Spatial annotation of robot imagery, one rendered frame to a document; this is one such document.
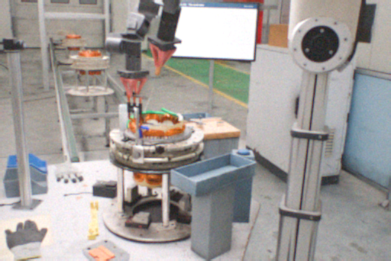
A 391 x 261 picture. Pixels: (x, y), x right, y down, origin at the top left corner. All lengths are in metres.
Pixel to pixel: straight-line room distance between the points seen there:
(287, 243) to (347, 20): 0.70
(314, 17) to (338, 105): 2.63
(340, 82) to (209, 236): 2.65
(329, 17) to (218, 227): 0.66
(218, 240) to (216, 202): 0.13
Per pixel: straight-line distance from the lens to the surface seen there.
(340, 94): 3.70
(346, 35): 1.13
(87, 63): 3.48
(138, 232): 1.37
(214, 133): 1.52
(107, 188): 1.63
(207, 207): 1.19
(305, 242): 1.36
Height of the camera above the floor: 1.50
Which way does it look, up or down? 16 degrees down
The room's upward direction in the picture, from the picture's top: 2 degrees clockwise
